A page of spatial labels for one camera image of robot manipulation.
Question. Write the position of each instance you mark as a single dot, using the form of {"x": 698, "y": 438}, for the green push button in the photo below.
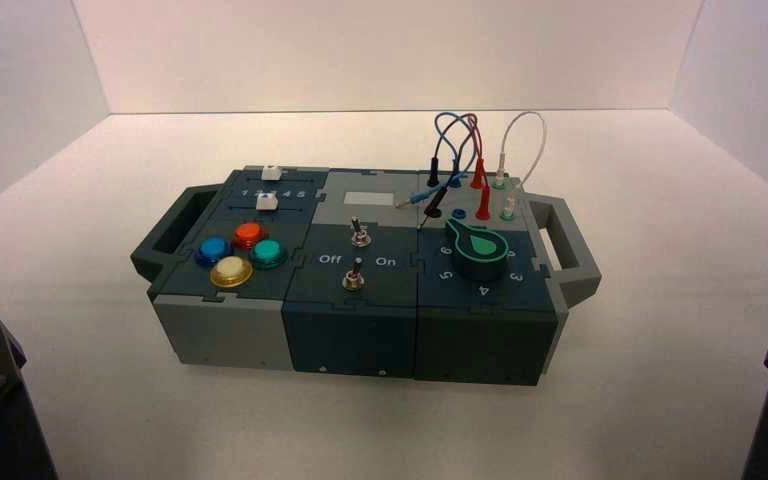
{"x": 267, "y": 252}

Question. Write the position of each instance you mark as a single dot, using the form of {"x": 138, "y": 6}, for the dark green rotary knob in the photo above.
{"x": 478, "y": 252}

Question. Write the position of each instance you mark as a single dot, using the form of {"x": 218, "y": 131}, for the white slider knob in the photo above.
{"x": 270, "y": 172}
{"x": 265, "y": 201}

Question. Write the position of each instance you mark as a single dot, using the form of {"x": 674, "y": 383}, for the blue push button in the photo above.
{"x": 212, "y": 250}

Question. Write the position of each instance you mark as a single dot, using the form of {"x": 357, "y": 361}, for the grey and blue control box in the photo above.
{"x": 351, "y": 331}

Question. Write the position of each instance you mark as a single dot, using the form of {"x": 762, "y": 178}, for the yellow push button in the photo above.
{"x": 232, "y": 270}

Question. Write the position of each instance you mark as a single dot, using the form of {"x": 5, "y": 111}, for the red push button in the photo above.
{"x": 249, "y": 234}

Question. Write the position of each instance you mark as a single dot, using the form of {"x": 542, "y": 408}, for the metal toggle switch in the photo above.
{"x": 354, "y": 277}
{"x": 359, "y": 233}

